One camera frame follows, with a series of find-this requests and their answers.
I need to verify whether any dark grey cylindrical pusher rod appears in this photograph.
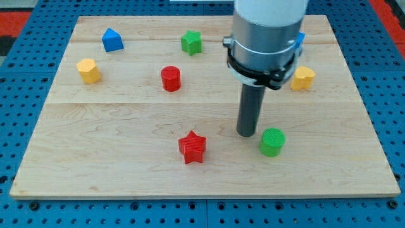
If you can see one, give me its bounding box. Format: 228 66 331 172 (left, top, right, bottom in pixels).
237 84 265 137

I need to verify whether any red cylinder block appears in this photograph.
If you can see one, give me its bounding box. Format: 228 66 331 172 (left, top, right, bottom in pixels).
161 66 181 92

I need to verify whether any yellow heart block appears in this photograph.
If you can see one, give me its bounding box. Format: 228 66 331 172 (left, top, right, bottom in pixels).
290 66 316 91

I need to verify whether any blue pentagon block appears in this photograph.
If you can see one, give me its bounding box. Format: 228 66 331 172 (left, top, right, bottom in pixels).
101 28 124 52

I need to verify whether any blue block behind arm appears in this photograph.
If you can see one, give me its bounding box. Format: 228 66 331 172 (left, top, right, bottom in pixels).
295 32 305 51

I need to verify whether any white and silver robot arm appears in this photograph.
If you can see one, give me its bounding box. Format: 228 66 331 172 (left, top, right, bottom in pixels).
223 0 308 90

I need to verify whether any green star block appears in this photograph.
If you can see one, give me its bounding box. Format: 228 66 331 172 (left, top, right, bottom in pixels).
181 30 202 56

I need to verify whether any yellow hexagon block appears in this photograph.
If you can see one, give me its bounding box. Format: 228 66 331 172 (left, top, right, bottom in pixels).
77 59 101 84

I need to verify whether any green cylinder block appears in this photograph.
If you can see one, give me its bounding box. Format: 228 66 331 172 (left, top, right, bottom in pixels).
259 128 285 157

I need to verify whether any red star block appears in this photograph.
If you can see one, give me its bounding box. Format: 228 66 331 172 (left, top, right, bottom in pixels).
178 131 206 164

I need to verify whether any light wooden board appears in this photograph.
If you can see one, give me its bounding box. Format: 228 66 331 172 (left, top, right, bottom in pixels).
9 15 401 200

